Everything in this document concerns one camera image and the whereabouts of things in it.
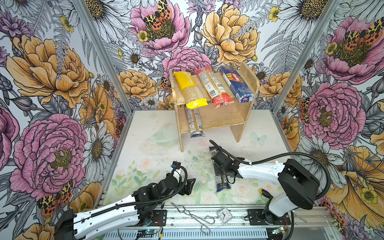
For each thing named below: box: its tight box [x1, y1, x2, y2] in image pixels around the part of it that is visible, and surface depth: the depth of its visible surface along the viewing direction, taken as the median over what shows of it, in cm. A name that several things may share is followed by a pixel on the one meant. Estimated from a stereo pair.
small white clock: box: [216, 207, 233, 225], surface depth 75 cm
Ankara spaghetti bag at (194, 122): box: [184, 105, 205, 138], surface depth 83 cm
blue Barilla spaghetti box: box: [219, 65, 255, 104], surface depth 70 cm
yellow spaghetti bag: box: [173, 71, 209, 109], surface depth 67 cm
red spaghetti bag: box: [196, 66, 234, 108], surface depth 70 cm
